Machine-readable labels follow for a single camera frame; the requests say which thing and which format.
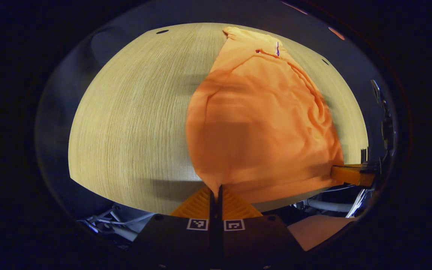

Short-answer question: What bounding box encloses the white hose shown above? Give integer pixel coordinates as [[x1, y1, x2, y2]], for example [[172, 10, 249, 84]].
[[303, 198, 354, 213]]

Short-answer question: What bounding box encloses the orange T-shirt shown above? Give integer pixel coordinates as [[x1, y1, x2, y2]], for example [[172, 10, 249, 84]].
[[185, 26, 346, 205]]

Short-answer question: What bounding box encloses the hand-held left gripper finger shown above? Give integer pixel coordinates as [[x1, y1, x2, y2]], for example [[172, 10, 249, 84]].
[[218, 184, 305, 270], [130, 186, 217, 270]]

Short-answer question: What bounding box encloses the bundle of white cables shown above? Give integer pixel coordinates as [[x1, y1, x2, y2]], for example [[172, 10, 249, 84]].
[[76, 204, 156, 242]]

